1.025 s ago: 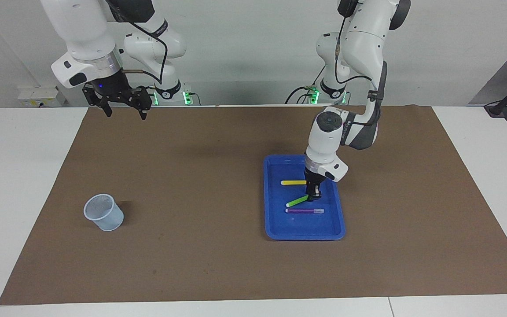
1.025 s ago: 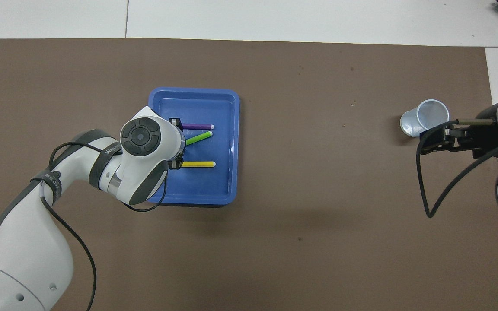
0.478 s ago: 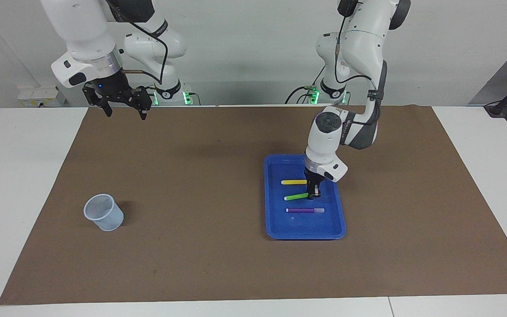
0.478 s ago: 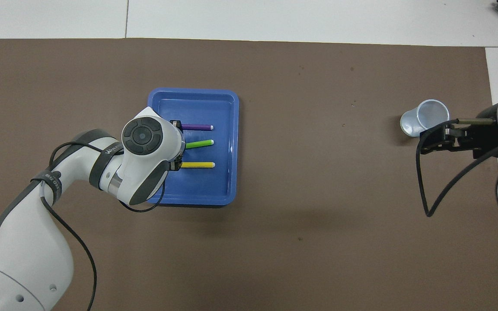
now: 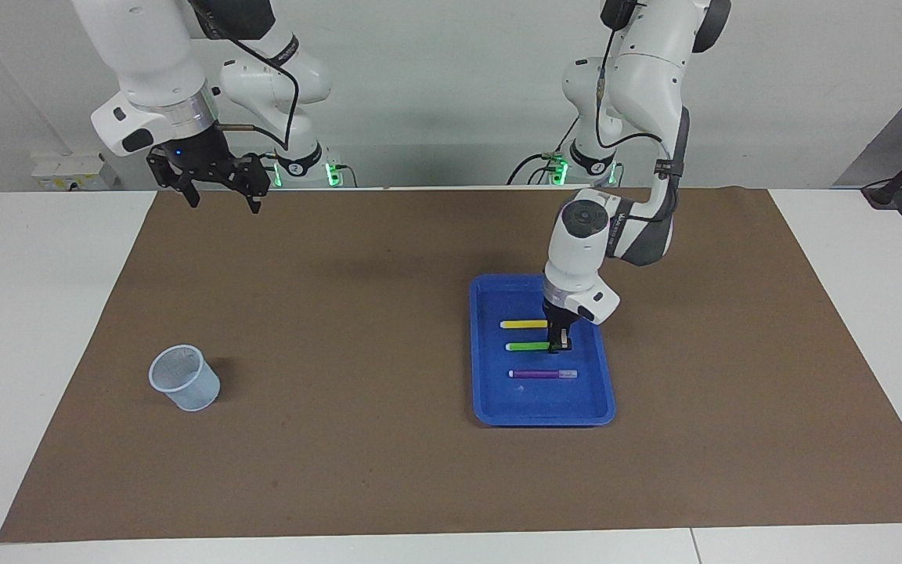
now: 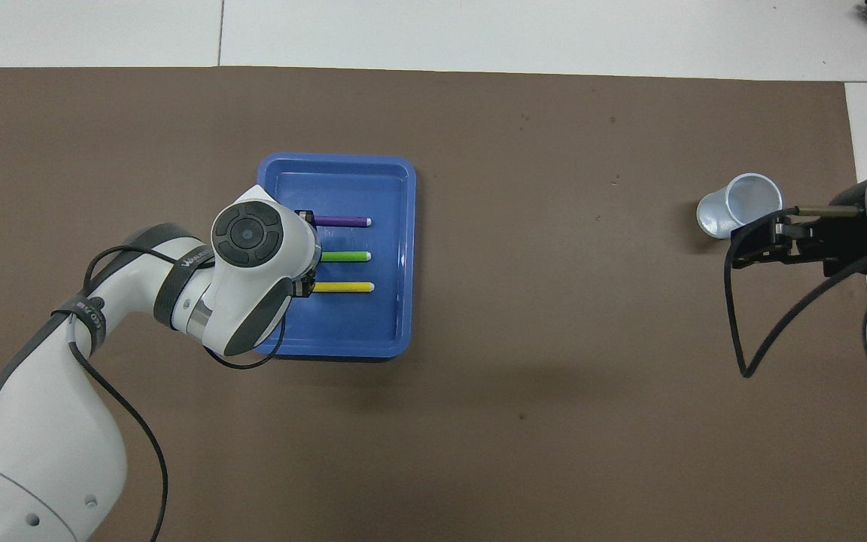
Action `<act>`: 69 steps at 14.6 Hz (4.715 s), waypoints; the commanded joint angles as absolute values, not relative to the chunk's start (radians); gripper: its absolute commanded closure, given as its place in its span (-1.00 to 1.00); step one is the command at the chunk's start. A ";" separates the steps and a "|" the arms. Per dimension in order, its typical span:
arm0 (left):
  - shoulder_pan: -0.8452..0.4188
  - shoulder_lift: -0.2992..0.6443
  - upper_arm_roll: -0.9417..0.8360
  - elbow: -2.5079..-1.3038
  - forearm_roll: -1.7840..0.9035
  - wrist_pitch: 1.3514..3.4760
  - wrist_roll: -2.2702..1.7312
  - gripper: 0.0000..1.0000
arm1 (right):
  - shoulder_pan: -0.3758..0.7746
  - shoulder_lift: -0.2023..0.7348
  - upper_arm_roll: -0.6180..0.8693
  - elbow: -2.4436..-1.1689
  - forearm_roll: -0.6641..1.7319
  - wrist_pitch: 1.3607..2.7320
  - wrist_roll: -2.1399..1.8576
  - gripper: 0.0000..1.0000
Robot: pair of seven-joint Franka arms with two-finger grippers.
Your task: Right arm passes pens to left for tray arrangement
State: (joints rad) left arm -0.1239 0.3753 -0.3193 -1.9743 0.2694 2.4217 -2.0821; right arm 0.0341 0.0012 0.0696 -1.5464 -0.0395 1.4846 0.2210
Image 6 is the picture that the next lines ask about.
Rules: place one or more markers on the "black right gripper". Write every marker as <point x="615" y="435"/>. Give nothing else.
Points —
<point x="847" y="233"/>

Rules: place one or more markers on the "purple pen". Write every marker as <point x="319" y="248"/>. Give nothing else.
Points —
<point x="343" y="222"/>

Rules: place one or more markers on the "yellow pen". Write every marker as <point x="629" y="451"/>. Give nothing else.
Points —
<point x="343" y="287"/>

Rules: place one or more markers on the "green pen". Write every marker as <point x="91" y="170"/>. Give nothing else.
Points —
<point x="347" y="257"/>

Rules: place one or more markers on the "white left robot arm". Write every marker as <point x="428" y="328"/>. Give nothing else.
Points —
<point x="253" y="286"/>

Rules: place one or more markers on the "blue plastic tray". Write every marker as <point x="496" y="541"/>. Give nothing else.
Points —
<point x="388" y="316"/>

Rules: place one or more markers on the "translucent plastic cup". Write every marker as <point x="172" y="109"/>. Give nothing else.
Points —
<point x="734" y="211"/>

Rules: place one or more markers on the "brown table mat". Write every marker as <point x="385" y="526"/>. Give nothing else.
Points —
<point x="516" y="421"/>

